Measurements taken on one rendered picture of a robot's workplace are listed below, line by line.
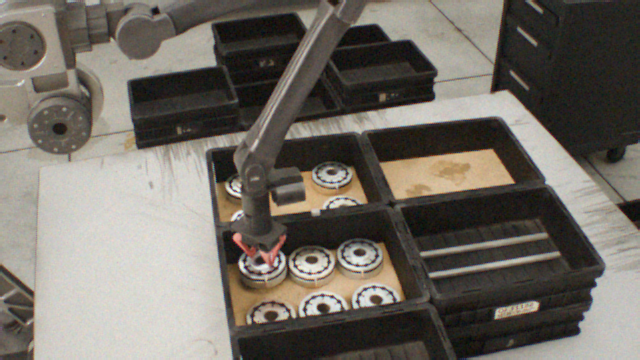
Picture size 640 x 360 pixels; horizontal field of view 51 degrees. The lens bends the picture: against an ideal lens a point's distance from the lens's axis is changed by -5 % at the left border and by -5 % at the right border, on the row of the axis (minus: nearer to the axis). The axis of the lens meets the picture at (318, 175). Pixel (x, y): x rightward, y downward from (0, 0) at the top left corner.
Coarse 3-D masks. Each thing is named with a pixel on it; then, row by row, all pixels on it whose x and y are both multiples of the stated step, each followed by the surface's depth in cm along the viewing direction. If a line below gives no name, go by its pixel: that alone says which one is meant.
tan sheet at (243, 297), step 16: (288, 256) 160; (336, 256) 160; (384, 256) 160; (336, 272) 156; (384, 272) 156; (240, 288) 152; (272, 288) 152; (288, 288) 152; (304, 288) 152; (320, 288) 152; (336, 288) 152; (352, 288) 152; (400, 288) 152; (240, 304) 148; (240, 320) 144
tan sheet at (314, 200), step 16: (304, 176) 183; (352, 176) 183; (224, 192) 178; (352, 192) 178; (224, 208) 173; (240, 208) 173; (272, 208) 173; (288, 208) 173; (304, 208) 173; (320, 208) 173
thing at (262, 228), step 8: (248, 216) 141; (256, 216) 139; (264, 216) 140; (232, 224) 146; (240, 224) 146; (248, 224) 141; (256, 224) 141; (264, 224) 141; (272, 224) 145; (280, 224) 145; (232, 232) 146; (240, 232) 144; (248, 232) 143; (256, 232) 142; (264, 232) 143; (272, 232) 143; (280, 232) 143; (256, 240) 142; (264, 240) 142; (272, 240) 142
